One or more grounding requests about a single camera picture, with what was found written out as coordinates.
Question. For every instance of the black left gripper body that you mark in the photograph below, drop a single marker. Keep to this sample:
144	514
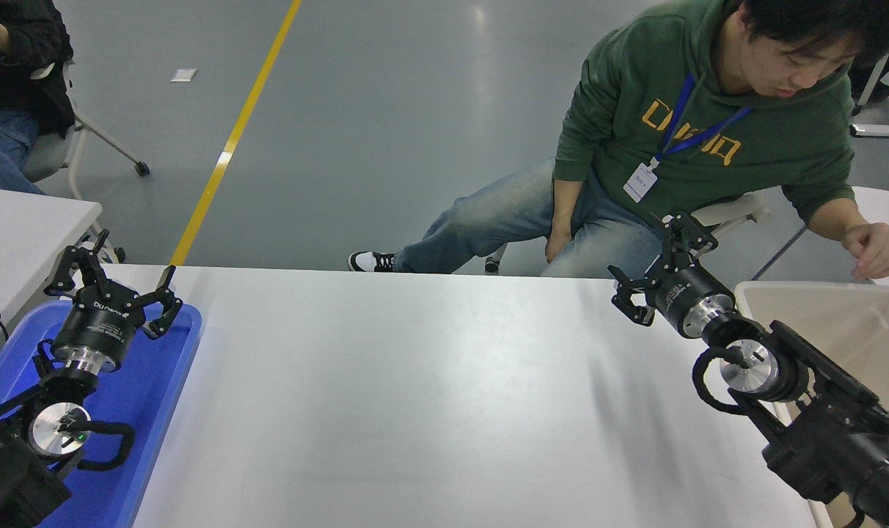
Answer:
100	323

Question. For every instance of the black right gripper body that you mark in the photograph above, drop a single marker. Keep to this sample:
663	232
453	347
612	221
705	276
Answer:
683	293

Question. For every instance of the person's left forearm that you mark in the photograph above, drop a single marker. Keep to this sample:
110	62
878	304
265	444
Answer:
837	220

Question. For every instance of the person's right forearm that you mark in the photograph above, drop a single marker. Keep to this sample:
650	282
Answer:
565	202

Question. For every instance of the person's right hand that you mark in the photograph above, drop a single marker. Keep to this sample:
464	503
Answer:
558	242

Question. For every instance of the person's left hand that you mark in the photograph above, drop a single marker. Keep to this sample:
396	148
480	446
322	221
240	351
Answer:
877	249

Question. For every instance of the white side table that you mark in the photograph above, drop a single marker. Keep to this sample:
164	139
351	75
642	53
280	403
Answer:
19	235

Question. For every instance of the blue plastic tray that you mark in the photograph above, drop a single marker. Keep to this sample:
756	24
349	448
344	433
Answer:
151	411

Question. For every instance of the person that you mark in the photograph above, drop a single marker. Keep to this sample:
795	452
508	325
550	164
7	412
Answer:
708	132
12	59
881	73

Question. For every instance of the large pale bin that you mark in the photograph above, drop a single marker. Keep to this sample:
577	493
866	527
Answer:
855	330

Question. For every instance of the white bar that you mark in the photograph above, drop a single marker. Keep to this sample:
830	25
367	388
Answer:
884	131

